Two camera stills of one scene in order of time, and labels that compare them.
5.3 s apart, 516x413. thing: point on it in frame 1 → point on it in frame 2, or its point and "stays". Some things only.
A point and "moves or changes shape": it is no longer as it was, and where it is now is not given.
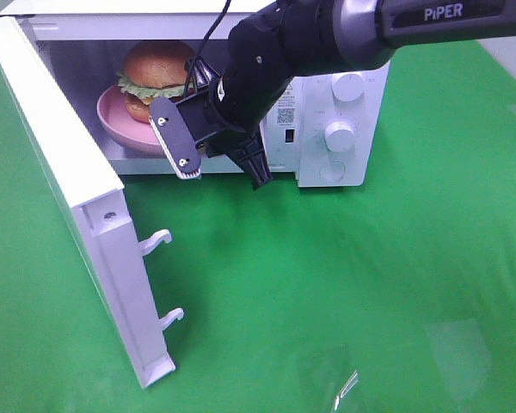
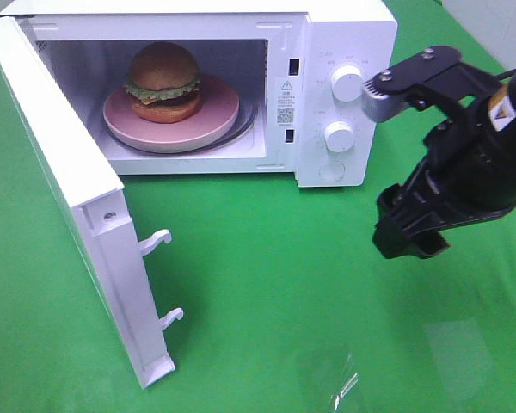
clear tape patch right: (463, 355) stays
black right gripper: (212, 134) → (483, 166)
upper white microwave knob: (347, 86) stays
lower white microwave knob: (339, 136) stays
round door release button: (332, 170) stays
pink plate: (114, 116) moves or changes shape
